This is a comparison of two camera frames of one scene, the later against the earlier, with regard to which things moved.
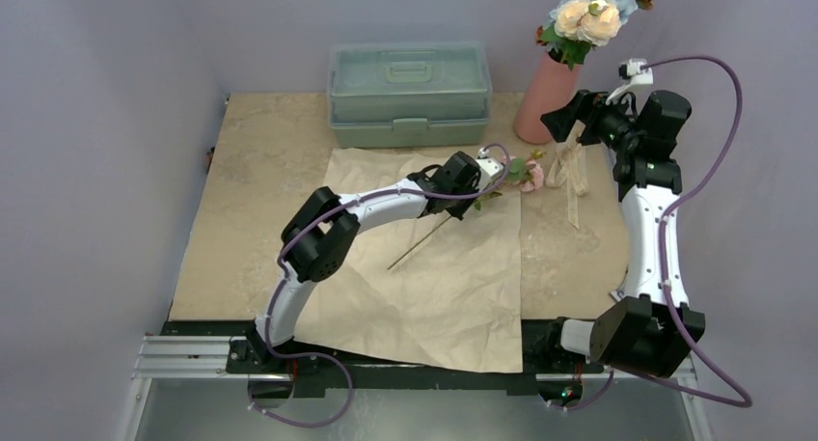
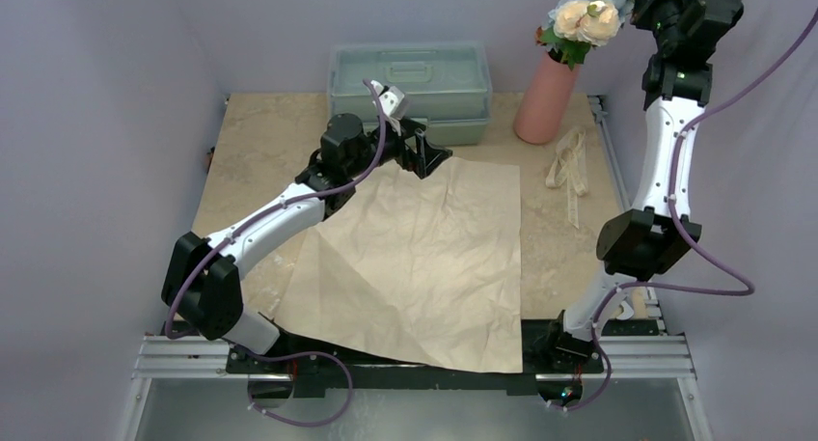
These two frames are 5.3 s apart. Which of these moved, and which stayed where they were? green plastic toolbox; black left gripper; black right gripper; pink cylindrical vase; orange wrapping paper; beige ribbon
Moved: black right gripper; black left gripper
Stayed: orange wrapping paper; green plastic toolbox; pink cylindrical vase; beige ribbon
